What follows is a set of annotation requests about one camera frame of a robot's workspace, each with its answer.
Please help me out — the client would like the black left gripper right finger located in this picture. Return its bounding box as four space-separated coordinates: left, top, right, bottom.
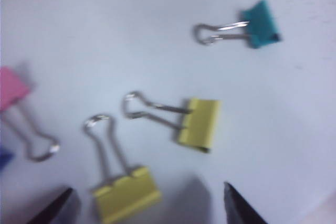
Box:
223 181 268 224

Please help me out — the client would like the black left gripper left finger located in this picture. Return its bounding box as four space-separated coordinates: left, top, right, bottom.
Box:
26 187 74 224

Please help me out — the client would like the yellow binder clip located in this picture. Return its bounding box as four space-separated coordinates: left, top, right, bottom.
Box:
121 90 222 154
83 113 162 223

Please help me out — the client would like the blue binder clip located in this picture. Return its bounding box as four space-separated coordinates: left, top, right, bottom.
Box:
0 146 14 172

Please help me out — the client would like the pink binder clip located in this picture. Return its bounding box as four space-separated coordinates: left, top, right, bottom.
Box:
0 66 61 162

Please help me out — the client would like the white desk riser platform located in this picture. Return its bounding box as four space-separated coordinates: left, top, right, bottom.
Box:
0 0 336 224

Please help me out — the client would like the teal binder clip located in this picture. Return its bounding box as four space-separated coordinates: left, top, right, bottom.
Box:
193 0 284 49

